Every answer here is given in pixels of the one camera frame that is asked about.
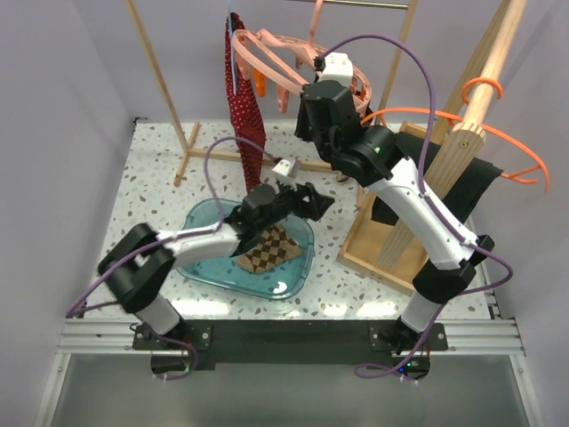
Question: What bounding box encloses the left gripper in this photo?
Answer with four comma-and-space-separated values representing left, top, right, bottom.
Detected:
256, 177, 333, 234

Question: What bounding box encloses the beige brown argyle sock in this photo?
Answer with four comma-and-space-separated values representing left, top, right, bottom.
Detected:
236, 224, 302, 274

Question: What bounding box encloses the pink round clip hanger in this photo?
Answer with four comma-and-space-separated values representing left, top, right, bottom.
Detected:
232, 1, 373, 115

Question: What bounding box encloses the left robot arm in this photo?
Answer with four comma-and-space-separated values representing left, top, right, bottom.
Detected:
97, 182, 334, 349

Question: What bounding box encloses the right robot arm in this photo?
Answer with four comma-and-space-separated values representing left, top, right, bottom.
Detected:
295, 80, 494, 350

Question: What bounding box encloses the light blue hanger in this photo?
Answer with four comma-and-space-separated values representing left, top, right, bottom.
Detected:
227, 0, 238, 95

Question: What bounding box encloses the orange plastic hanger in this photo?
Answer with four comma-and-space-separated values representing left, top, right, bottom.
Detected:
359, 77, 552, 193

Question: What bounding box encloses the red polka dot garment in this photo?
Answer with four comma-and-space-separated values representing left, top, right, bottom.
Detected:
224, 12, 267, 192

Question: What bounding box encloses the wooden clothes rack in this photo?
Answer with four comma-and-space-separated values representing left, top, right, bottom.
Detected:
126, 0, 530, 297

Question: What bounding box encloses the blue transparent plastic basin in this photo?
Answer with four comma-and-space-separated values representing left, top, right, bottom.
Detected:
177, 214, 314, 300

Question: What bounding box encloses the black garment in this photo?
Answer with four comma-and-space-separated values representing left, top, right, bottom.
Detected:
371, 132, 502, 226

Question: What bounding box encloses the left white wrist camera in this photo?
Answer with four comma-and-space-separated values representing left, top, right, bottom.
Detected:
271, 158, 301, 182

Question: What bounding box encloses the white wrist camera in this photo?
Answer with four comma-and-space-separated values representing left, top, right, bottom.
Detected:
271, 158, 301, 182
314, 52, 354, 87

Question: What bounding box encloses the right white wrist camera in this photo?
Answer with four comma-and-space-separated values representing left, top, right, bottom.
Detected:
314, 52, 354, 87

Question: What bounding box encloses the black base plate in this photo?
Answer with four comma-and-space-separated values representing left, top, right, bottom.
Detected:
130, 319, 448, 376

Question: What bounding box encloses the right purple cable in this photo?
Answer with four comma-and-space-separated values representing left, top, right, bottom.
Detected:
316, 35, 515, 380

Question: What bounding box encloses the purple cable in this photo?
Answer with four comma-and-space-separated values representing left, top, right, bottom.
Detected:
316, 35, 515, 380
65, 136, 285, 382

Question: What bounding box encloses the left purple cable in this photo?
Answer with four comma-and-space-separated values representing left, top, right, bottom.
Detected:
65, 136, 285, 382

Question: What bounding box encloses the aluminium rail frame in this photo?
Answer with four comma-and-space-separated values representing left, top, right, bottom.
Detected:
36, 295, 529, 426

